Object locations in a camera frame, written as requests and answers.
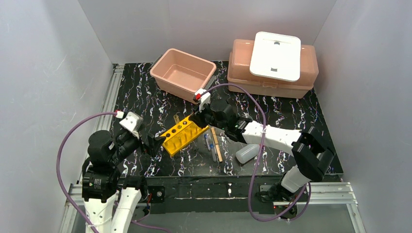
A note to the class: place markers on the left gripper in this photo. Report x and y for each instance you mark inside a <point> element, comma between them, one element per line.
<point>147,141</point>

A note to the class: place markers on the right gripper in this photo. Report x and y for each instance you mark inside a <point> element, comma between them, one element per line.
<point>202,115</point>

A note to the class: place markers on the yellow test tube rack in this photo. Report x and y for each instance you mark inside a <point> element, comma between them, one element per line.
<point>180,135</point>

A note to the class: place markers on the clear glass test tube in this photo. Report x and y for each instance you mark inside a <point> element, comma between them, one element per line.
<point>176,119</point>

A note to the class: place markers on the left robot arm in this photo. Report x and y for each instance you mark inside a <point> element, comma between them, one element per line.
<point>109,200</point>

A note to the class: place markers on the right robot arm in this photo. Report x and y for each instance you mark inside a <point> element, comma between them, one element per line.
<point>313,154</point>

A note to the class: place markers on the wooden stick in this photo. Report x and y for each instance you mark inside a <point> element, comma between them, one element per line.
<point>216,142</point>

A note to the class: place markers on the blue capped plastic pipette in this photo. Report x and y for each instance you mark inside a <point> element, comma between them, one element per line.
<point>210,146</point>

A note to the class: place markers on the white squeeze bottle red cap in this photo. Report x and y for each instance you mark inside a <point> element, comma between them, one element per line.
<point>247,153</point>

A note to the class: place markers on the open pink plastic bin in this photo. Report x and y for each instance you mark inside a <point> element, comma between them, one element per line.
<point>182,74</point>

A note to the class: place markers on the white rectangular lid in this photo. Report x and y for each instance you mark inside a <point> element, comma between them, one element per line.
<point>276,56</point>

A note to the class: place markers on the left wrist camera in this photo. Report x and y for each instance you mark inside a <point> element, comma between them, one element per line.
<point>132,123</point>

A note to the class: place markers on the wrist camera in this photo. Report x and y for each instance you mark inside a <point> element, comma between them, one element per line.
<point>201,98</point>
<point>132,123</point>

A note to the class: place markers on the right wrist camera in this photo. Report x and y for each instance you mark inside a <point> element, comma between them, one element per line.
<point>201,98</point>

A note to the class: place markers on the aluminium frame rail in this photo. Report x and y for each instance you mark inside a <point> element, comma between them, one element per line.
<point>102,123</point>

